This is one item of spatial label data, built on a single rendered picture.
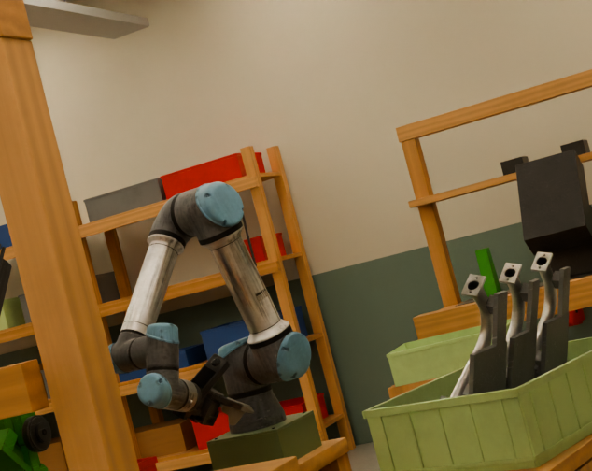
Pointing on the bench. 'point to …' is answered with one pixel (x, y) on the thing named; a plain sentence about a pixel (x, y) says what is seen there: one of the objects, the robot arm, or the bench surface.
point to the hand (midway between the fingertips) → (232, 396)
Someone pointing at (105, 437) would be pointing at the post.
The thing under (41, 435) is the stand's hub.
